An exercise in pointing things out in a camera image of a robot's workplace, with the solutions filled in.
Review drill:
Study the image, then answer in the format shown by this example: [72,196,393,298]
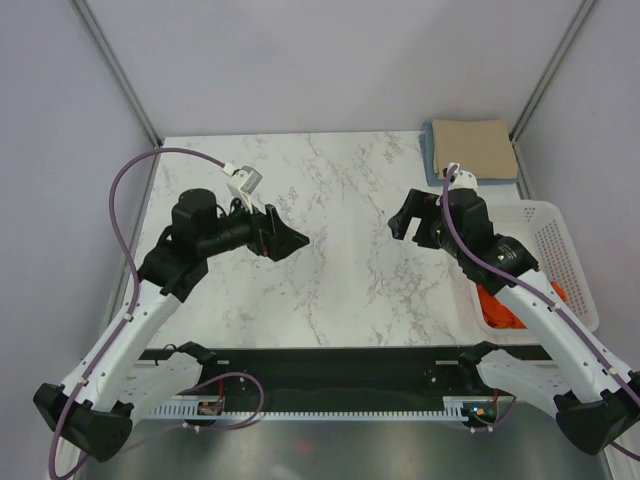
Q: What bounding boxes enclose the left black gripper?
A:
[199,191,309,262]

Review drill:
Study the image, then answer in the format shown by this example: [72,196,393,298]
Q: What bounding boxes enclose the orange t shirt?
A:
[476,282,567,330]

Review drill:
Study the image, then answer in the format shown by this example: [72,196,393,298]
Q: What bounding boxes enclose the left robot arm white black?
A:
[33,188,310,462]

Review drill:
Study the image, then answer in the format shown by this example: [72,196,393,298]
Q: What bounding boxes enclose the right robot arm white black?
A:
[388,188,639,455]

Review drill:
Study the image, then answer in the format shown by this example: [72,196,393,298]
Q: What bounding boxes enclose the folded blue t shirt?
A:
[418,120,517,187]

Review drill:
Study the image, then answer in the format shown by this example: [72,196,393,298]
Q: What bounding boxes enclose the folded beige t shirt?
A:
[431,119,518,181]

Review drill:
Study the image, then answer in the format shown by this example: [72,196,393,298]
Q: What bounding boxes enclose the white plastic basket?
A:
[487,200,599,332]

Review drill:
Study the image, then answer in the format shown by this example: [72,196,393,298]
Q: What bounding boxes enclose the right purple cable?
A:
[442,164,640,464]

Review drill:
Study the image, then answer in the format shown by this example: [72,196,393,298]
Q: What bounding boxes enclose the purple cable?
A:
[47,148,236,480]
[442,164,640,464]

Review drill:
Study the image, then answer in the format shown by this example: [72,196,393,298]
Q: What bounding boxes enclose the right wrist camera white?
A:
[443,163,478,192]

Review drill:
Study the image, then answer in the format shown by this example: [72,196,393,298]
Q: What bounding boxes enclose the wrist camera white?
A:
[223,163,263,212]
[443,163,478,192]

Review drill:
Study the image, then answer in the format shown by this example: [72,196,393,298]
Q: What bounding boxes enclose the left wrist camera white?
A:
[223,163,263,212]

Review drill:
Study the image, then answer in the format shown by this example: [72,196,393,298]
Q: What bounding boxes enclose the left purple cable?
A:
[47,148,236,480]

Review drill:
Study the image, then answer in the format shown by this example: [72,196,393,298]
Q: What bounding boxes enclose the white slotted cable duct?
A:
[144,396,510,422]

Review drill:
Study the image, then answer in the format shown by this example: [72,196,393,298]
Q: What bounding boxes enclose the left aluminium frame post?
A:
[69,0,163,146]

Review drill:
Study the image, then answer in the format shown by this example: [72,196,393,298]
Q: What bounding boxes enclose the aluminium frame post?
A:
[509,0,599,145]
[69,0,163,146]

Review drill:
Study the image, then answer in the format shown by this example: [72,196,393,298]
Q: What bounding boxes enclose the right aluminium frame post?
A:
[509,0,599,145]

